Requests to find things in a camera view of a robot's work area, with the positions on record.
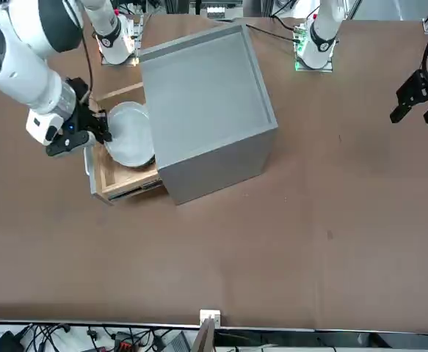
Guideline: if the gray drawer cabinet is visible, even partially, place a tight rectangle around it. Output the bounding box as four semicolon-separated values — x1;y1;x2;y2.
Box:
139;22;279;205

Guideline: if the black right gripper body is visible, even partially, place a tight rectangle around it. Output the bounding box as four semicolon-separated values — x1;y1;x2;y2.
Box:
62;77;101;138

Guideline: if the black power adapter box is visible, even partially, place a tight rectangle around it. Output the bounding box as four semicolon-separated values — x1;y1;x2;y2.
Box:
0;331;26;352

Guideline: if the gray drawer with white handle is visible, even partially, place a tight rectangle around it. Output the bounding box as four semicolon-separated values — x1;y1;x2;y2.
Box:
83;82;164;206

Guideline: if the dark wrist camera bar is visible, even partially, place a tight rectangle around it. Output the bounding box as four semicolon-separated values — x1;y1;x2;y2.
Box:
45;131;94;158

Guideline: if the silver aluminium camera beam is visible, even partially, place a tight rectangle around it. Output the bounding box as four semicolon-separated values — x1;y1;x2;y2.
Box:
192;317;217;352

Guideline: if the mint green round plate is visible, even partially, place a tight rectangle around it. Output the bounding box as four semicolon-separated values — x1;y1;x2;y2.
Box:
125;156;157;172

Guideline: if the white round plate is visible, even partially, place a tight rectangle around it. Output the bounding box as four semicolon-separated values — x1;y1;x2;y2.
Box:
104;101;156;168

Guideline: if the red and black plug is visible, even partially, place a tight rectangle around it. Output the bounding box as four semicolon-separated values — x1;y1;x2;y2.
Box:
112;331;142;351

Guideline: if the small white bracket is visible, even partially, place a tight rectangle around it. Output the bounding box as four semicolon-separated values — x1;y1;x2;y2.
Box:
199;309;222;329

